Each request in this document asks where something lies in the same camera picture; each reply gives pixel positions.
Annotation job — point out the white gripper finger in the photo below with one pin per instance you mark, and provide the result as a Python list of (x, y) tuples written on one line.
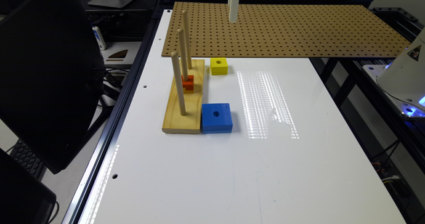
[(233, 10)]

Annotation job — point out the yellow block with hole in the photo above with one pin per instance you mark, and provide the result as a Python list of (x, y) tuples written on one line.
[(219, 66)]

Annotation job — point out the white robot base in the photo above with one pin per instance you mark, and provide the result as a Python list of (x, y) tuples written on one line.
[(402, 81)]

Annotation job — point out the orange block on peg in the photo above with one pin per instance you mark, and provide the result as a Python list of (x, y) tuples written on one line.
[(188, 85)]

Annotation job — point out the blue block with hole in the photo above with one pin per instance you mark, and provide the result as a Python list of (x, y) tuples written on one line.
[(216, 118)]

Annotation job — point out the brown perforated pegboard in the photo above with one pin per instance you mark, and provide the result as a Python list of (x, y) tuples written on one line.
[(284, 31)]

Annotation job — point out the middle wooden peg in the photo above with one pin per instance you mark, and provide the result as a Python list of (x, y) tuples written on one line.
[(183, 57)]

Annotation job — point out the wooden peg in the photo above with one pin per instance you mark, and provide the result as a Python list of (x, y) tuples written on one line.
[(185, 22), (183, 57), (178, 82)]

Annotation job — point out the rear wooden peg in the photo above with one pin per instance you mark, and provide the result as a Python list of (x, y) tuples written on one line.
[(185, 22)]

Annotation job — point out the front wooden peg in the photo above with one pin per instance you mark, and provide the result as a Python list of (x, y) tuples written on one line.
[(178, 82)]

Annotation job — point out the white blue small device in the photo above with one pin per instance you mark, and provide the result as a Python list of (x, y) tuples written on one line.
[(99, 38)]

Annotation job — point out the wooden peg base board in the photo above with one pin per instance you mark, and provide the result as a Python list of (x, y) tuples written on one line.
[(190, 123)]

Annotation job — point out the black monitor back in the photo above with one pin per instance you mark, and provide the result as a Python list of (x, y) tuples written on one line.
[(52, 75)]

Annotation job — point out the black keyboard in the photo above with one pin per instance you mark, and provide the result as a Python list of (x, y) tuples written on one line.
[(24, 156)]

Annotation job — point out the black laptop corner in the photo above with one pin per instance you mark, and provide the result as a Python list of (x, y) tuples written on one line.
[(24, 199)]

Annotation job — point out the black aluminium table frame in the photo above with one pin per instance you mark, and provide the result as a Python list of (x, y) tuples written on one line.
[(98, 170)]

